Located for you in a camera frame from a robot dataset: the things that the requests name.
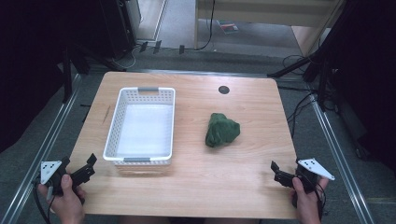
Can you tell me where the light wooden furniture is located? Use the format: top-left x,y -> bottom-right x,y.
193,0 -> 346,58

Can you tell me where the black tripod stand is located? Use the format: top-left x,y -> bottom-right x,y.
266,46 -> 335,112

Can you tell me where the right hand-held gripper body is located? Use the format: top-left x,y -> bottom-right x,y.
293,158 -> 336,193

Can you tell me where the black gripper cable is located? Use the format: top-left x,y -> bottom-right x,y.
313,181 -> 329,218
32,180 -> 52,224

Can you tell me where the red printed booklet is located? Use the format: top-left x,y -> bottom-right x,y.
218,20 -> 240,35

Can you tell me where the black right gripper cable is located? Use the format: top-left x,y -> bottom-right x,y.
313,181 -> 329,218

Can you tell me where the white plastic basket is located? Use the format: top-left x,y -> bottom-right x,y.
102,86 -> 177,167

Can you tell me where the metal floor rail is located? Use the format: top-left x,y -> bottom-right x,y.
306,83 -> 376,224
0,73 -> 83,224

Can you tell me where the black cabinet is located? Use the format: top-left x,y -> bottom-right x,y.
98,0 -> 143,60

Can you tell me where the green cloth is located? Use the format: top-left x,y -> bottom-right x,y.
205,112 -> 242,148

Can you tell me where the person's right hand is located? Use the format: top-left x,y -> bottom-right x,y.
290,176 -> 330,224

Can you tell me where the person's left hand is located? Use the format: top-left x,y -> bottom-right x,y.
37,174 -> 87,224

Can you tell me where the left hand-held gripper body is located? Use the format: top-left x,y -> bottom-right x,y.
39,156 -> 76,198

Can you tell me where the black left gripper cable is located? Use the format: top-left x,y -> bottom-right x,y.
32,180 -> 52,224

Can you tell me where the black hanging cable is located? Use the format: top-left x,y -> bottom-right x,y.
197,0 -> 217,51

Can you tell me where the black floor cable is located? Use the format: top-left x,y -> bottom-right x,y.
286,91 -> 317,139

